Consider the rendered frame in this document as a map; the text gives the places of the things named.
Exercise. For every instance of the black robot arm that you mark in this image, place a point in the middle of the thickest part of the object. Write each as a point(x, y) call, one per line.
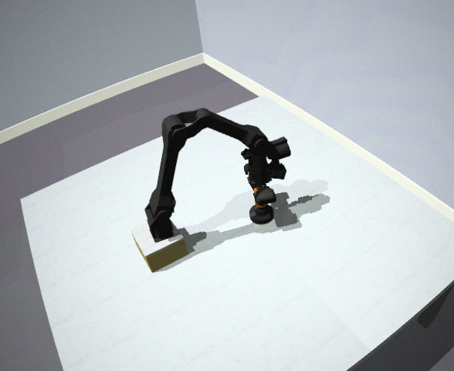
point(175, 133)

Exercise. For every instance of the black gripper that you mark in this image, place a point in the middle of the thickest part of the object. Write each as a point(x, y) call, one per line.
point(258, 179)

